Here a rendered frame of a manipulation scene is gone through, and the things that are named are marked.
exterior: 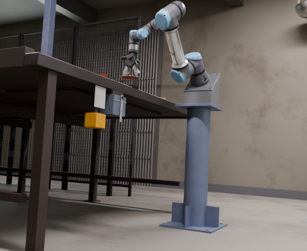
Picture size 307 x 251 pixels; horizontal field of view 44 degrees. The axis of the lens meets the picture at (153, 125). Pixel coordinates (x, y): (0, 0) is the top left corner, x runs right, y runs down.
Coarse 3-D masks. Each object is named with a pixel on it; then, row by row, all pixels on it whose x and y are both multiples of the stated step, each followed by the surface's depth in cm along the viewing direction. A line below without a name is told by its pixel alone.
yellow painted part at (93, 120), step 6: (96, 108) 209; (90, 114) 205; (96, 114) 203; (102, 114) 208; (90, 120) 204; (96, 120) 203; (102, 120) 208; (84, 126) 206; (90, 126) 204; (96, 126) 203; (102, 126) 208
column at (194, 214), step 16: (192, 112) 271; (208, 112) 271; (192, 128) 269; (208, 128) 271; (192, 144) 268; (208, 144) 271; (192, 160) 267; (208, 160) 271; (192, 176) 266; (192, 192) 264; (176, 208) 277; (192, 208) 263; (208, 208) 266; (160, 224) 262; (176, 224) 266; (192, 224) 262; (208, 224) 265; (224, 224) 276
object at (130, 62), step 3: (129, 51) 278; (132, 51) 278; (135, 51) 278; (135, 54) 281; (138, 54) 283; (132, 57) 277; (135, 57) 281; (138, 57) 283; (126, 60) 280; (129, 60) 278; (132, 60) 276; (138, 60) 280; (126, 63) 279; (129, 63) 277; (132, 63) 276; (138, 63) 280; (129, 66) 279; (132, 66) 282; (138, 66) 280
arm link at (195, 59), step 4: (192, 52) 270; (196, 52) 268; (184, 56) 268; (188, 56) 265; (192, 56) 263; (196, 56) 263; (200, 56) 265; (188, 60) 263; (192, 60) 263; (196, 60) 264; (200, 60) 266; (192, 64) 262; (196, 64) 264; (200, 64) 266; (196, 68) 265; (200, 68) 268; (204, 68) 272; (196, 72) 268; (200, 72) 269
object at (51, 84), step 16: (48, 80) 174; (48, 96) 174; (48, 112) 174; (48, 128) 174; (48, 144) 174; (32, 160) 173; (48, 160) 175; (32, 176) 172; (48, 176) 175; (32, 192) 171; (32, 208) 170; (32, 224) 169; (32, 240) 168
